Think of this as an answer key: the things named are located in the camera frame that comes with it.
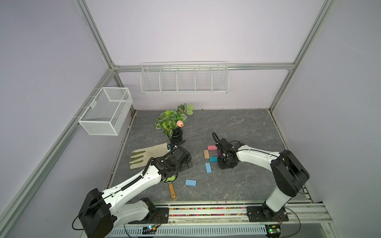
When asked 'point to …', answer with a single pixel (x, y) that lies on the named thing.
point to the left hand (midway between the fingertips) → (183, 164)
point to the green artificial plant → (170, 119)
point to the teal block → (214, 159)
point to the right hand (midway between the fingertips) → (222, 164)
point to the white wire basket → (106, 113)
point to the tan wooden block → (206, 154)
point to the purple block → (219, 153)
